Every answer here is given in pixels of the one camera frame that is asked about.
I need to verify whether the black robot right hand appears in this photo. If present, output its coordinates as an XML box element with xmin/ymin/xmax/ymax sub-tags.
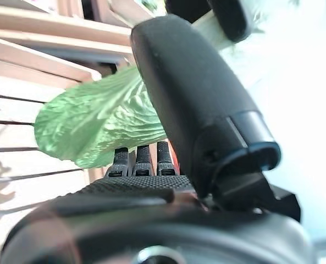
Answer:
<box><xmin>0</xmin><ymin>14</ymin><xmax>317</xmax><ymax>264</ymax></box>

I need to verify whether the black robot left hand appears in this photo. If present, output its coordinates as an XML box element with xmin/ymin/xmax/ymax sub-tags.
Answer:
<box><xmin>164</xmin><ymin>0</ymin><xmax>253</xmax><ymax>44</ymax></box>

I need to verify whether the napa cabbage white green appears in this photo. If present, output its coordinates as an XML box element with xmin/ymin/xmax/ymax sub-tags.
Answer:
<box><xmin>34</xmin><ymin>0</ymin><xmax>326</xmax><ymax>177</ymax></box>

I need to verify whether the wooden produce crate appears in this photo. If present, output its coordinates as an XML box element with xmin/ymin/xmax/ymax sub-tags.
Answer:
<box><xmin>0</xmin><ymin>0</ymin><xmax>136</xmax><ymax>229</ymax></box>

